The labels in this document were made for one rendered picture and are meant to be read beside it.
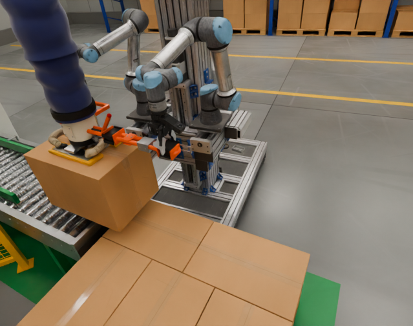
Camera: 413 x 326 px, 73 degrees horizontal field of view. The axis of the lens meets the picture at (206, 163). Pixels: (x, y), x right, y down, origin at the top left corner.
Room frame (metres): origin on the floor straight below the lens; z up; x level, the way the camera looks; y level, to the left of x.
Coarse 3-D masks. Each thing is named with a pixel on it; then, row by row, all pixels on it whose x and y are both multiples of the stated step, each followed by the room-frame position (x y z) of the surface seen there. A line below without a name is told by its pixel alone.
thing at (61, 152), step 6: (66, 144) 1.38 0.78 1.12; (48, 150) 1.38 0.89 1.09; (54, 150) 1.37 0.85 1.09; (60, 150) 1.36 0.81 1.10; (84, 150) 1.30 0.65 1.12; (60, 156) 1.33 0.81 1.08; (66, 156) 1.30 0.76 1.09; (72, 156) 1.30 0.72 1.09; (78, 156) 1.28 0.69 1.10; (84, 156) 1.28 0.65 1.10; (96, 156) 1.27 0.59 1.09; (102, 156) 1.28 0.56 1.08; (84, 162) 1.23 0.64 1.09; (90, 162) 1.22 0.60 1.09
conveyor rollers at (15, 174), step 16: (0, 160) 2.19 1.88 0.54; (16, 160) 2.15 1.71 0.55; (0, 176) 1.93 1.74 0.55; (16, 176) 1.94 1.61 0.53; (32, 176) 1.89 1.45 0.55; (16, 192) 1.74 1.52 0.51; (32, 192) 1.68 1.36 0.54; (16, 208) 1.54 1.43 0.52; (32, 208) 1.49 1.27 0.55; (48, 208) 1.49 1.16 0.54; (64, 224) 1.31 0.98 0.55; (80, 224) 1.29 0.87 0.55
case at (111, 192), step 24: (48, 144) 1.48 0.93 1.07; (120, 144) 1.40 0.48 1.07; (48, 168) 1.29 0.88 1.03; (72, 168) 1.21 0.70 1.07; (96, 168) 1.18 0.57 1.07; (120, 168) 1.21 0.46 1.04; (144, 168) 1.36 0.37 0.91; (48, 192) 1.36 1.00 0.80; (72, 192) 1.23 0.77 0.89; (96, 192) 1.11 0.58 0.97; (120, 192) 1.17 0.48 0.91; (144, 192) 1.31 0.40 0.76; (96, 216) 1.16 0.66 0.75; (120, 216) 1.12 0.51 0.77
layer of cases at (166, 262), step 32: (128, 224) 1.26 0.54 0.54; (160, 224) 1.23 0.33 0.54; (192, 224) 1.21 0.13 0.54; (96, 256) 1.04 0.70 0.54; (128, 256) 1.01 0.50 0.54; (160, 256) 0.99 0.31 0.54; (192, 256) 0.98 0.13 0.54; (224, 256) 0.95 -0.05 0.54; (256, 256) 0.93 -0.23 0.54; (288, 256) 0.91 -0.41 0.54; (64, 288) 0.85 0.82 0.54; (96, 288) 0.83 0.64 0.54; (128, 288) 0.81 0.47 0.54; (160, 288) 0.80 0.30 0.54; (192, 288) 0.78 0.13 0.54; (224, 288) 0.76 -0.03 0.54; (256, 288) 0.75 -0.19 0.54; (288, 288) 0.73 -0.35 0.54; (32, 320) 0.70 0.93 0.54; (64, 320) 0.68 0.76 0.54; (96, 320) 0.67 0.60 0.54; (128, 320) 0.65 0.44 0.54; (160, 320) 0.64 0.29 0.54; (192, 320) 0.62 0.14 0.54; (224, 320) 0.61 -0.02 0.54; (256, 320) 0.60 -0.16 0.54; (288, 320) 0.59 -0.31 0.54
